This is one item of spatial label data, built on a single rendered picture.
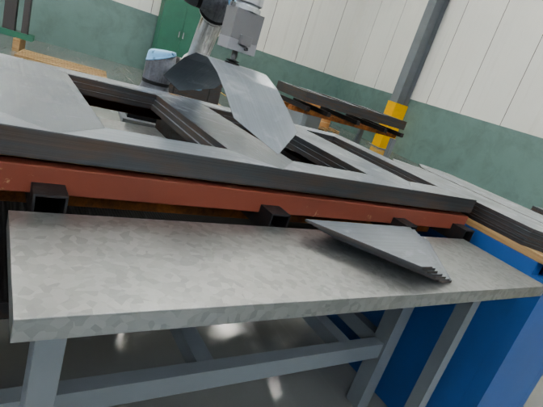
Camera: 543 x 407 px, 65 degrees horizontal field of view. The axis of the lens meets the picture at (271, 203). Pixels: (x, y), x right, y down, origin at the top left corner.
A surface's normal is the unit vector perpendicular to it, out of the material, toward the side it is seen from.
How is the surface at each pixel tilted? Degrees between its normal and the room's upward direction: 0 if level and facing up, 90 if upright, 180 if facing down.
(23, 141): 90
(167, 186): 90
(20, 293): 0
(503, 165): 90
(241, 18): 90
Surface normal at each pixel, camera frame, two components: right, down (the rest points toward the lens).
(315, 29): 0.40, 0.40
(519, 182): -0.87, -0.13
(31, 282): 0.30, -0.91
